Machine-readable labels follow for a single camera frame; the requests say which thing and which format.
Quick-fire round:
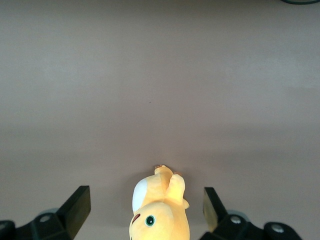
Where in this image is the black looped cable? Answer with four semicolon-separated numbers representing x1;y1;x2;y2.
281;0;320;5

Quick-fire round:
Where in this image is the yellow plush toy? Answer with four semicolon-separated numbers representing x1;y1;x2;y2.
128;164;191;240

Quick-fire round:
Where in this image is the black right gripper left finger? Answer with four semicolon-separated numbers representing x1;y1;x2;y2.
0;185;92;240

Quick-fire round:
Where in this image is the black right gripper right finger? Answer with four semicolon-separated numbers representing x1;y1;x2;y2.
201;187;301;240

